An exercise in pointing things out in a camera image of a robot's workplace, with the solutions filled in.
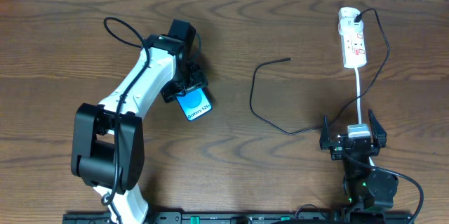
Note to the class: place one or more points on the blue Galaxy smartphone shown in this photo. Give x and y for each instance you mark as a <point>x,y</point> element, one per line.
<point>194,104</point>

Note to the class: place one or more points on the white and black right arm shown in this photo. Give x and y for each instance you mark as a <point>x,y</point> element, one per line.
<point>369,189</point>

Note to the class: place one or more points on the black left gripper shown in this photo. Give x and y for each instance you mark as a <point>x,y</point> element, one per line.
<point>200,77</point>

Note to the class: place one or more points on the white charger adapter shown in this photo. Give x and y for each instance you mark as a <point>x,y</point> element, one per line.
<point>349,25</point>

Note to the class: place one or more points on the white power strip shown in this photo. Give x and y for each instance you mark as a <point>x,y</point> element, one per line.
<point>353,45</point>

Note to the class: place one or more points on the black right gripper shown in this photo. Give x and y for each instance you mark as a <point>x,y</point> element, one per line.
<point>379,135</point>

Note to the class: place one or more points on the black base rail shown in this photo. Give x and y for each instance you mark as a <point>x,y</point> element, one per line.
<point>308,216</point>

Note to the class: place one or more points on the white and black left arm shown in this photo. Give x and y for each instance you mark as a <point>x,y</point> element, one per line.
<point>108,140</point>

